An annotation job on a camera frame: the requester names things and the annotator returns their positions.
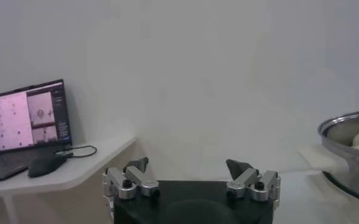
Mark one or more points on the black computer mouse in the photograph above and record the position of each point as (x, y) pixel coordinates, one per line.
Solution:
(45, 165)

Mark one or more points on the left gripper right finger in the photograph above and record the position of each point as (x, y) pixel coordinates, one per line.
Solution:
(246, 178)

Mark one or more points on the black open laptop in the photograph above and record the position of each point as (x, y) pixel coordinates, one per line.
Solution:
(27, 121)

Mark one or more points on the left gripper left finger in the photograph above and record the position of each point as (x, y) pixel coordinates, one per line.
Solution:
(136, 178)

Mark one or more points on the white side table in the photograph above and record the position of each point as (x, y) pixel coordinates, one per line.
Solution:
(90, 161)

